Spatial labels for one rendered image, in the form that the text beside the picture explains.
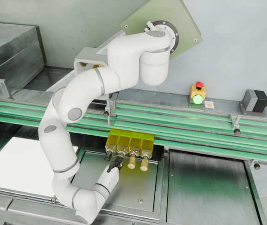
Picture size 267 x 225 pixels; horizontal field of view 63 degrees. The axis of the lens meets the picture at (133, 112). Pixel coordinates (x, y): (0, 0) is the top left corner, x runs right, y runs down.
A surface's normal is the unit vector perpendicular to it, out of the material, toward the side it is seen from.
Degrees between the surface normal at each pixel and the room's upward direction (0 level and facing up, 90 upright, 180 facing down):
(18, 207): 90
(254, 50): 0
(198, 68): 0
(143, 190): 90
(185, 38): 1
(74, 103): 44
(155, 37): 72
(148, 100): 90
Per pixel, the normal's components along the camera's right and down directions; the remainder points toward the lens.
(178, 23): -0.18, 0.62
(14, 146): 0.04, -0.78
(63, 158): 0.51, 0.29
